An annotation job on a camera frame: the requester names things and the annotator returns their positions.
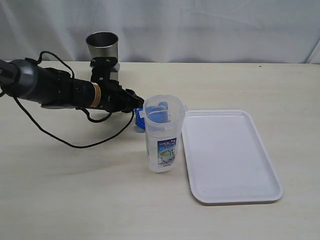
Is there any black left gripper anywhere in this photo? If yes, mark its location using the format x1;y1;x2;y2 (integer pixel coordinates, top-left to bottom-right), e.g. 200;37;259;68
90;57;145;113

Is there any blue container lid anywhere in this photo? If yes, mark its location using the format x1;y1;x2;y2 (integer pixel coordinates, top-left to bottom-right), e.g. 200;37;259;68
134;101;168;131

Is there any stainless steel cup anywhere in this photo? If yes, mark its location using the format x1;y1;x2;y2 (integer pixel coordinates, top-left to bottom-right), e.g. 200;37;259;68
85;31;119;82

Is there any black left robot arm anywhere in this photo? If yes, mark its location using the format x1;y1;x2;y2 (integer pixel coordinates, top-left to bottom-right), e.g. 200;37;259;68
0;57;144;113

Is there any clear plastic container with label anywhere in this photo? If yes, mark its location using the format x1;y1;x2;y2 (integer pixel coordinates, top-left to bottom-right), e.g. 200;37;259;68
139;94;187;173

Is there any white plastic tray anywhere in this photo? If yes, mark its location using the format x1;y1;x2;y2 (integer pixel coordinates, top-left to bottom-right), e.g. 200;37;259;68
182;109;284;205

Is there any white backdrop curtain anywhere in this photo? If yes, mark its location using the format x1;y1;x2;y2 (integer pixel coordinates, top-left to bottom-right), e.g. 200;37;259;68
0;0;320;64

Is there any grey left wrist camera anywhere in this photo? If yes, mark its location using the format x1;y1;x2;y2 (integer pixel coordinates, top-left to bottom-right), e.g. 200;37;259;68
111;62;120;73

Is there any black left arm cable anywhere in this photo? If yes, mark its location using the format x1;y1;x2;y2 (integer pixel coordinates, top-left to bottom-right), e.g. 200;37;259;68
0;50;136;149

